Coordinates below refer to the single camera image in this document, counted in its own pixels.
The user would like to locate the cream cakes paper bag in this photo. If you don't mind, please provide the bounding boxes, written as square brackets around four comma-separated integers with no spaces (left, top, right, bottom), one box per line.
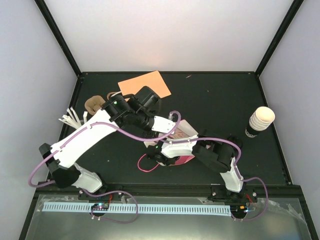
[137,119,199,173]

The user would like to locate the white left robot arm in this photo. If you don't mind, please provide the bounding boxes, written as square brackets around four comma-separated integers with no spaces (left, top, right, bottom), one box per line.
[39,86,161,193]

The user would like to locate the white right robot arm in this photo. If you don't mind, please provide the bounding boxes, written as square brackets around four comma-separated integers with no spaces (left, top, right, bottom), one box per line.
[146,134,244,202]

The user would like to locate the plain brown paper bag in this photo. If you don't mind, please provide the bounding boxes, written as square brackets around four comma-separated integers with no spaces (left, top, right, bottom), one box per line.
[107,71,171,99]

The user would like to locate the brown pulp cup carriers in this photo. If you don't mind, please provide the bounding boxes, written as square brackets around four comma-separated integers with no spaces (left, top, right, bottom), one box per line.
[84,95,106,116]

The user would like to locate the white straws bundle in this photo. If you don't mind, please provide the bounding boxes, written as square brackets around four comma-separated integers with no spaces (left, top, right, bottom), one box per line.
[58,106,88,129]

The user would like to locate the stack of paper cups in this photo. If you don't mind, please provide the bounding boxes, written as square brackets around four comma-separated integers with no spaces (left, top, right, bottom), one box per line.
[244,106,276,138]

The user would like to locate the light blue cable duct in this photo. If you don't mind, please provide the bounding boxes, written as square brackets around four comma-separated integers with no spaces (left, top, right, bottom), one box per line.
[42,202,231,217]

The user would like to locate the black frame post left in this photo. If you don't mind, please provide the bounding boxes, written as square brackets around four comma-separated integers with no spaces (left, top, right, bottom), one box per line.
[34,0,82,77]

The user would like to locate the black frame post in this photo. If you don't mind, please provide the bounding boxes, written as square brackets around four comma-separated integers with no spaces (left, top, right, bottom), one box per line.
[255,0,304,77]
[34,0,82,77]

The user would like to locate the black frame post right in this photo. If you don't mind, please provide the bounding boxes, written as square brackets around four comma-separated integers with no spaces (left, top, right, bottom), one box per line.
[255,0,304,77]

